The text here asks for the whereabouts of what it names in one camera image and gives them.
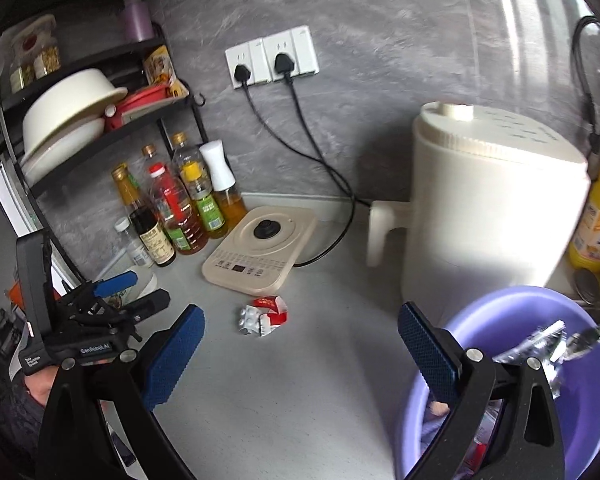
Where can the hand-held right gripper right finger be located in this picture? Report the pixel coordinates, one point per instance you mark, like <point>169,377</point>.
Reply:
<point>430,355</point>

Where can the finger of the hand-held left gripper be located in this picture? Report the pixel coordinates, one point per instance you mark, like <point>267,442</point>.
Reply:
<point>150,302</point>
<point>115,281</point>

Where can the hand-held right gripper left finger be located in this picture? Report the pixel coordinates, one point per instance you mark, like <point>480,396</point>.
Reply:
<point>172,360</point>

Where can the silver purple snack wrapper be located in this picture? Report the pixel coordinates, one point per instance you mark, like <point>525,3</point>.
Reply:
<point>585,340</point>

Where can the purple plastic basin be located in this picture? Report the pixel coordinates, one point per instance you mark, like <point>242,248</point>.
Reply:
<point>580,425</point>

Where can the person's left forearm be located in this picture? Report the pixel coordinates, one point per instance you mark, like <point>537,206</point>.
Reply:
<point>10,425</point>

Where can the person's left hand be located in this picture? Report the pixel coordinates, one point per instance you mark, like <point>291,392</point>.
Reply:
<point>39,382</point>

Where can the white plastic container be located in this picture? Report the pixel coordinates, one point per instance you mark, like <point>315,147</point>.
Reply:
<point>142,285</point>

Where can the small clear white-capped bottle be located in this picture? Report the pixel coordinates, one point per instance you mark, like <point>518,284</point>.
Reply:
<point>137,252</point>

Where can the dark soy sauce bottle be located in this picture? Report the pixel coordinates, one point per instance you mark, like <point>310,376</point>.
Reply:
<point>155,240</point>

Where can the silver pill blister pack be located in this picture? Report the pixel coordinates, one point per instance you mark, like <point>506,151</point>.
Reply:
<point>247,320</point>

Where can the red cap oil bottle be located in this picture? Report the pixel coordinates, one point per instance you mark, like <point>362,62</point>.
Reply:
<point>180,220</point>

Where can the yellow cap oil bottle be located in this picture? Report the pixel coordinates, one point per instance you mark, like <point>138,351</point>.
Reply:
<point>210,210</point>

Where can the beige induction cooker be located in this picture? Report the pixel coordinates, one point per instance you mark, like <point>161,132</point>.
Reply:
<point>260,260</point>

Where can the cream shallow bowl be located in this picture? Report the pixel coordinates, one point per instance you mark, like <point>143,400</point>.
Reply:
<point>55,155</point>

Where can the gold cap clear bottle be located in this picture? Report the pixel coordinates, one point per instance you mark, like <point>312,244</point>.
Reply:
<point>182,152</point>
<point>150,152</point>

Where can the white top oil sprayer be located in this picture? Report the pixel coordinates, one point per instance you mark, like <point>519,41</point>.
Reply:
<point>220,170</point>

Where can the cream air fryer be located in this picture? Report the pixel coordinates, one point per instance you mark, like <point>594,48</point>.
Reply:
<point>480,210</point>

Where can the round metal lid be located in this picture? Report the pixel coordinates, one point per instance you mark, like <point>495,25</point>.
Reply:
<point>590,287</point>

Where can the red lidded container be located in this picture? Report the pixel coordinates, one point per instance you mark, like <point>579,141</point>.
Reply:
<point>137,105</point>

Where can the cream deep bowl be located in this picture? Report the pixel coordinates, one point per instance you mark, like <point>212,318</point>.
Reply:
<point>70,105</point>

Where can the yellow dish soap bottle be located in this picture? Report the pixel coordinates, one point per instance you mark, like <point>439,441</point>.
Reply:
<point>597,230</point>

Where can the yellow snack packet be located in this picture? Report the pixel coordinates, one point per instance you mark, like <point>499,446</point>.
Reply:
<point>160,67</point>

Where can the black metal shelf rack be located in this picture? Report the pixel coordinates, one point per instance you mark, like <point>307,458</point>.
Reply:
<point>80,62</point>

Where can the clear lidded storage jar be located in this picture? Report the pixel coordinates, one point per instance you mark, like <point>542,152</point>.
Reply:
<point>35,55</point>

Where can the purple plastic bottle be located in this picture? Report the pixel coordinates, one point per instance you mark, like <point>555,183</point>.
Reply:
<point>137,20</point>

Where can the white wall outlet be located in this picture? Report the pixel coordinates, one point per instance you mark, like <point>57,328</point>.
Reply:
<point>305,47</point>
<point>257,55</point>

